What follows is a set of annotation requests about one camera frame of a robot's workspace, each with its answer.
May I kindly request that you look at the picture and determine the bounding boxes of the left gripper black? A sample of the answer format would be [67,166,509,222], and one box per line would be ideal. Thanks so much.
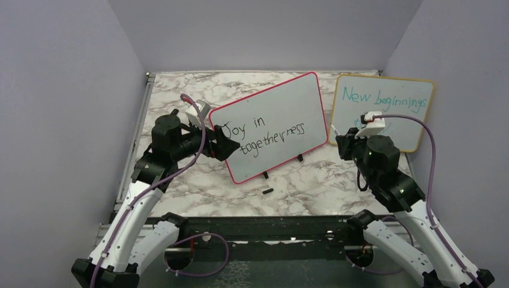
[172,116,240,161]

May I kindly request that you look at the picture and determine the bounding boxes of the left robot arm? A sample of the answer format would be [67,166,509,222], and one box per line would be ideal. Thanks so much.
[71,113,240,287]

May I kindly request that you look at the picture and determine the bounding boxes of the red framed whiteboard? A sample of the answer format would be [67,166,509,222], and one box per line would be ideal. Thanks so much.
[209,72,328,184]

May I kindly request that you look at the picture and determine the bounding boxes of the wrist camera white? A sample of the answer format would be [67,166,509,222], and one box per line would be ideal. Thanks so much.
[355,111,385,139]
[184,100,212,128]

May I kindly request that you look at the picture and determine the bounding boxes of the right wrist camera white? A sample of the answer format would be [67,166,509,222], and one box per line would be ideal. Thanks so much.
[355,111,385,139]

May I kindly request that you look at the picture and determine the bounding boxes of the yellow framed written whiteboard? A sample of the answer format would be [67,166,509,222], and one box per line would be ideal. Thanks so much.
[328,74,435,152]

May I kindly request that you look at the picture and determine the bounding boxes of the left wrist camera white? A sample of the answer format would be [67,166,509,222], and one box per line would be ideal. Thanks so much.
[184,100,212,128]

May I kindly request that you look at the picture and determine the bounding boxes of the black whiteboard marker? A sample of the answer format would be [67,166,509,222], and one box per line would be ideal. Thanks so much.
[331,124,340,136]

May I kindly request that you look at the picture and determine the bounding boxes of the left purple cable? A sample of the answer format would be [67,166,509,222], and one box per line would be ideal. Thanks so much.
[89,93,230,288]

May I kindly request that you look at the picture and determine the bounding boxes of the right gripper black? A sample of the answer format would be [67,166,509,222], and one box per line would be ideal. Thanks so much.
[338,126,377,184]

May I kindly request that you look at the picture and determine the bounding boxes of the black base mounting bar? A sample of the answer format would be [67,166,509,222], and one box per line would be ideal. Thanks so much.
[109,212,426,259]

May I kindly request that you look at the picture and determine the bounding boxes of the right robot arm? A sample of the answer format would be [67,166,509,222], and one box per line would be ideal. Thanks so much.
[336,128,495,287]

